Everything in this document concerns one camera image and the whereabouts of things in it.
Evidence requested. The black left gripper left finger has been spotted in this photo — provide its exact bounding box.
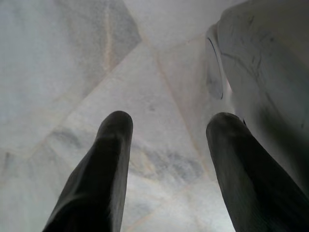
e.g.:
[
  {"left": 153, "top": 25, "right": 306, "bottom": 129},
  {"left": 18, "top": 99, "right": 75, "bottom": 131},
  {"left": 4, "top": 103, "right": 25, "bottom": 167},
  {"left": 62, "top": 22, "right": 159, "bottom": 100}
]
[{"left": 42, "top": 110, "right": 134, "bottom": 232}]

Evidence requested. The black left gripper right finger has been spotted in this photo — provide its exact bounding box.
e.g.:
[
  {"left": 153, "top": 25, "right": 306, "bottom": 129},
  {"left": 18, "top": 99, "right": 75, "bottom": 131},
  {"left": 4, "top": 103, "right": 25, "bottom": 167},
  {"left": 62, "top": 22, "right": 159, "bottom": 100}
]
[{"left": 206, "top": 112, "right": 309, "bottom": 232}]

